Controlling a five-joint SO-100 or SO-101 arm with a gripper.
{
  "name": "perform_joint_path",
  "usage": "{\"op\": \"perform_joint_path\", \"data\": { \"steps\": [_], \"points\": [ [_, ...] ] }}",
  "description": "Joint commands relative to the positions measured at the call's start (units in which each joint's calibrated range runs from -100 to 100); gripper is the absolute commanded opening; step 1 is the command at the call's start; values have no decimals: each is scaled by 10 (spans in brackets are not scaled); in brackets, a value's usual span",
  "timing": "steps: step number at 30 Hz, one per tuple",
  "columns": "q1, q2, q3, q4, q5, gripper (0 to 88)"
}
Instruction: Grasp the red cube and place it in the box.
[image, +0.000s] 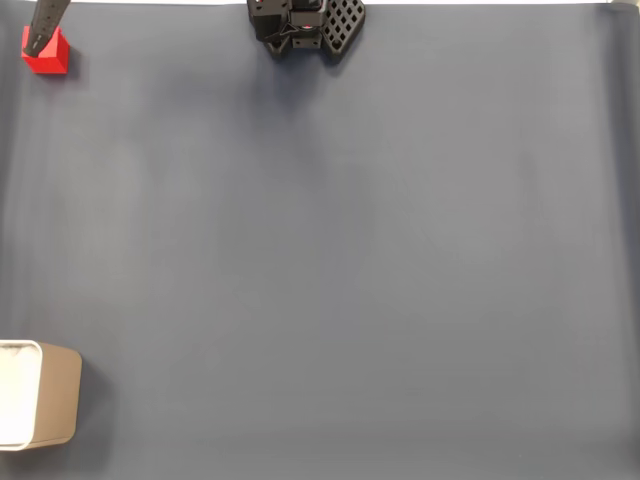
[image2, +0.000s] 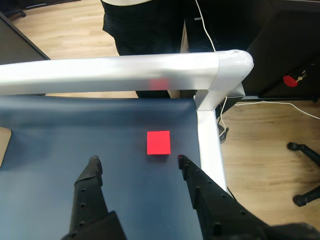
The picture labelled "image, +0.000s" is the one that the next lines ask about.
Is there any beige box with white rim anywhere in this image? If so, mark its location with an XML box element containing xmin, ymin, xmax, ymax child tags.
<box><xmin>0</xmin><ymin>339</ymin><xmax>84</xmax><ymax>453</ymax></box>

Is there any red cube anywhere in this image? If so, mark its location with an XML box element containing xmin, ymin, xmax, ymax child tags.
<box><xmin>20</xmin><ymin>25</ymin><xmax>71</xmax><ymax>76</ymax></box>

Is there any grey desk mat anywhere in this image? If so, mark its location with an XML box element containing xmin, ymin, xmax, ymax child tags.
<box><xmin>0</xmin><ymin>3</ymin><xmax>640</xmax><ymax>480</ymax></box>

